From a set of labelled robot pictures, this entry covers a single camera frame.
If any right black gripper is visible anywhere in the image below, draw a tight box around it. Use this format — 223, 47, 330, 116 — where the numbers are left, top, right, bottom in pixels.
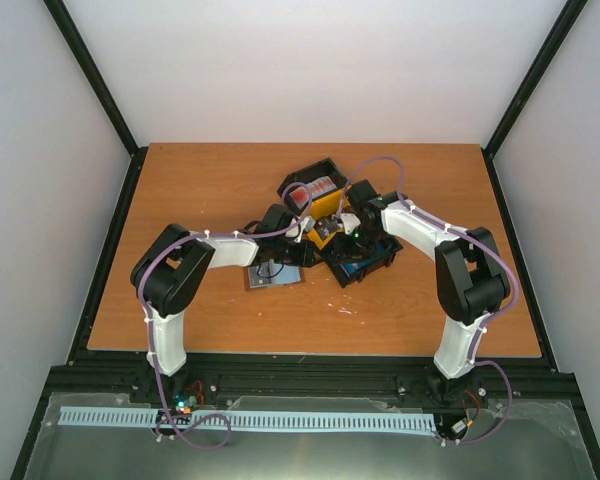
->
332, 224, 383, 266

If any brown leather card holder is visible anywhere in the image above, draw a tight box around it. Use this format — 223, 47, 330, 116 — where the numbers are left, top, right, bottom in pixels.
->
244, 263, 304, 291

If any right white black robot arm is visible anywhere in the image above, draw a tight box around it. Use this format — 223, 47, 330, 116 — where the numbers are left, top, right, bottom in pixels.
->
331, 180, 519, 401

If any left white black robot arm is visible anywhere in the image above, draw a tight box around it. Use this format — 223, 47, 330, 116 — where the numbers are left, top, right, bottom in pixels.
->
130, 204, 315, 403

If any blue card stack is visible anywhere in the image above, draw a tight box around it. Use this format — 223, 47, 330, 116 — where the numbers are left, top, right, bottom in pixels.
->
342, 259, 382, 277

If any black bin with blue cards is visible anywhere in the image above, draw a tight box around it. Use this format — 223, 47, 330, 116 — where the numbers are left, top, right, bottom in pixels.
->
323, 233, 403, 288

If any yellow card bin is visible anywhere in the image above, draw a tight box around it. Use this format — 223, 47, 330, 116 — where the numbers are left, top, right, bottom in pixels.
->
303, 188, 343, 250

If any red white card stack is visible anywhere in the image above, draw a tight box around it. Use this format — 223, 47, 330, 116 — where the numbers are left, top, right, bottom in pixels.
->
289, 176, 337, 208

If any black bin with red cards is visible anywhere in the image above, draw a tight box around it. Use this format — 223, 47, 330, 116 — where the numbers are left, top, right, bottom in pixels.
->
277, 158, 347, 215

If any left electronics board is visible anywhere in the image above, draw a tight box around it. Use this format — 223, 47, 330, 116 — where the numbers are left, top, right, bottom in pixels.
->
174, 380, 205, 414

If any right electronics connector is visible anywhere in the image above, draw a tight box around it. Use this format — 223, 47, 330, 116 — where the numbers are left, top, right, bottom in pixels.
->
451, 387, 486, 439

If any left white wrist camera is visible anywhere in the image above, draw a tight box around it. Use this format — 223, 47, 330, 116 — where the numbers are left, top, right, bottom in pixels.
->
294, 216, 316, 243

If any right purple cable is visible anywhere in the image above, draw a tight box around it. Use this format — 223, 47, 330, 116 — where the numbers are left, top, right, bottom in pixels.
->
339, 154, 521, 447

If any purple cable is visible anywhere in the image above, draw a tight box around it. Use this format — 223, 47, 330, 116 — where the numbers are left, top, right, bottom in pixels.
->
339, 154, 521, 447
137, 212, 314, 449

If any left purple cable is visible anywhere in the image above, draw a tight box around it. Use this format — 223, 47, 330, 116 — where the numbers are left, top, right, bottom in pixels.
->
137, 212, 314, 449

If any black aluminium frame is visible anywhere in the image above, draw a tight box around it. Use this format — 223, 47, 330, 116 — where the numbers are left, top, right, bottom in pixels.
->
12, 1, 600, 479

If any light blue cable duct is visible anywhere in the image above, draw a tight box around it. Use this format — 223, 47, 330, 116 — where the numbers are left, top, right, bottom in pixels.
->
57, 406, 436, 436

